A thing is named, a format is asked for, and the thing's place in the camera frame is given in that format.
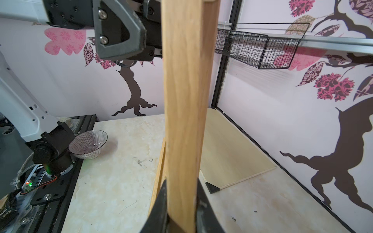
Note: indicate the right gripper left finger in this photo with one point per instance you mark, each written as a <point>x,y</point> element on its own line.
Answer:
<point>157,221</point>

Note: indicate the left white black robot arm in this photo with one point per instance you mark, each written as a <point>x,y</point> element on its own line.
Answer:
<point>43,133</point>

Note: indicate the small circuit board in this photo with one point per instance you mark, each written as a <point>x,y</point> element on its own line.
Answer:
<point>30,187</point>

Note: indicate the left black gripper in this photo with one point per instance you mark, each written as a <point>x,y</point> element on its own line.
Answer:
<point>123,29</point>

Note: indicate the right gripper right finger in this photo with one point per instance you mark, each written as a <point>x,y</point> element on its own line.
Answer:
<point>206,221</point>

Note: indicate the horizontal aluminium bar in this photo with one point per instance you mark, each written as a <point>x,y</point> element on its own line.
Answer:
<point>229,40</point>

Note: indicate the small wooden easel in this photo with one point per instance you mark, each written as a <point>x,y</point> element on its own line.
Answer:
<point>189,31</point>

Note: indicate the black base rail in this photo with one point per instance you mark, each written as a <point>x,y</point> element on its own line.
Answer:
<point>44,210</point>

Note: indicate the light wooden canvas board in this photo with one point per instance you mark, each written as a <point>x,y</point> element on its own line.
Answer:
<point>228,156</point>

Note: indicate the black wire basket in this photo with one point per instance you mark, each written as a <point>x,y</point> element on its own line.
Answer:
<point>270,59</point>

